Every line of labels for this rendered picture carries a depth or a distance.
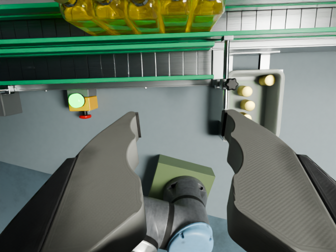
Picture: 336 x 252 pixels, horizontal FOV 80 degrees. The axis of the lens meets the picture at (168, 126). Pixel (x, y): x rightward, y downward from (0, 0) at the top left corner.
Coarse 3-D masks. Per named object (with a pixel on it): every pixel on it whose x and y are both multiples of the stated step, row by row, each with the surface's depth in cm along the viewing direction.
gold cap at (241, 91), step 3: (240, 87) 65; (243, 87) 63; (246, 87) 63; (249, 87) 63; (237, 90) 67; (240, 90) 64; (243, 90) 63; (246, 90) 63; (249, 90) 63; (240, 93) 65; (243, 93) 63; (246, 93) 63; (249, 93) 63; (246, 96) 64
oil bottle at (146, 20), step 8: (128, 0) 34; (152, 0) 34; (128, 8) 34; (136, 8) 34; (144, 8) 34; (152, 8) 34; (128, 16) 36; (136, 16) 35; (144, 16) 35; (152, 16) 35; (136, 24) 39; (144, 24) 39; (152, 24) 39; (160, 24) 42; (144, 32) 46; (152, 32) 46; (160, 32) 47
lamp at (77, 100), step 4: (72, 96) 61; (76, 96) 61; (80, 96) 62; (68, 100) 62; (72, 100) 61; (76, 100) 61; (80, 100) 62; (84, 100) 64; (72, 104) 62; (76, 104) 62; (80, 104) 62
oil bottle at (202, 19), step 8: (192, 0) 35; (200, 0) 33; (208, 0) 33; (216, 0) 33; (224, 0) 34; (192, 8) 35; (200, 8) 34; (208, 8) 34; (216, 8) 34; (224, 8) 35; (192, 16) 37; (200, 16) 37; (208, 16) 37; (216, 16) 37; (192, 24) 42; (200, 24) 42; (208, 24) 42
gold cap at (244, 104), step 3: (243, 99) 68; (246, 99) 67; (240, 102) 68; (243, 102) 65; (246, 102) 64; (249, 102) 64; (252, 102) 64; (240, 105) 68; (243, 105) 65; (246, 105) 64; (249, 105) 64; (252, 105) 64; (243, 108) 66; (246, 108) 64; (249, 108) 64; (252, 108) 64
